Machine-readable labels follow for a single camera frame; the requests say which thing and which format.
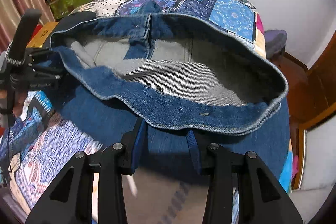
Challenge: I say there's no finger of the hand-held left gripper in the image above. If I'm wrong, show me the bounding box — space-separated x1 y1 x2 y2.
26 47 58 69
29 68 70 83

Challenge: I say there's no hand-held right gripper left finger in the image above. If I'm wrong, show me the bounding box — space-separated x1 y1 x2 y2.
25 117 147 224

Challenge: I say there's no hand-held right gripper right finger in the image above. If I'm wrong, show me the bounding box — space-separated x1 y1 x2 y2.
187 132 304 224

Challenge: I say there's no blue denim jacket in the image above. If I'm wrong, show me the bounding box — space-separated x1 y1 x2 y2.
49 0 291 189

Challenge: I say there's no person's left hand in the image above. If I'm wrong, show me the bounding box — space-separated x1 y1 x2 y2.
0 90 27 119

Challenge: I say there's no black garment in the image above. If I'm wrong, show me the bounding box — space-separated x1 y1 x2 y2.
56 11 97 30

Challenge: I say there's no green storage box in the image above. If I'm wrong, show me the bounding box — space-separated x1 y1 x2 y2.
49 0 95 20

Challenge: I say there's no grey backpack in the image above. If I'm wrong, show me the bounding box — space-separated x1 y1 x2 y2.
263 29 288 60

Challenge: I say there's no brown wooden door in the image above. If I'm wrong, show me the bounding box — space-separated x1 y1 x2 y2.
287 34 336 131

